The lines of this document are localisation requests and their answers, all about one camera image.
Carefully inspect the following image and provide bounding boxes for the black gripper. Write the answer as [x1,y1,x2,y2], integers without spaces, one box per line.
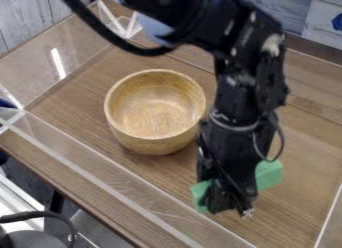
[196,108,279,218]

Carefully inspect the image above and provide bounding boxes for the green rectangular block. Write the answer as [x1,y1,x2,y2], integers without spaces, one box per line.
[191,160,283,213]

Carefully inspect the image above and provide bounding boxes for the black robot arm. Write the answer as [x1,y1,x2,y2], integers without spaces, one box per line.
[61,0,290,217]

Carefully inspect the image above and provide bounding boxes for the brown wooden bowl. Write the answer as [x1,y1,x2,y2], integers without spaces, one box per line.
[104,69,207,155]

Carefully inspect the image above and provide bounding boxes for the black table leg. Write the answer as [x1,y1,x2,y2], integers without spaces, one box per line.
[49,191,65,213]

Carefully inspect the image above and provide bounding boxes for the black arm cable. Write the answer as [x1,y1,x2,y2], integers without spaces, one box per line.
[251,110,286,163]

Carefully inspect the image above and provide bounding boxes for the black cable loop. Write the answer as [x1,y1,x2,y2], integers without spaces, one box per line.
[0,210,77,248]

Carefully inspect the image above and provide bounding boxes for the clear acrylic corner bracket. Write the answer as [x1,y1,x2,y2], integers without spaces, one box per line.
[97,0,141,39]

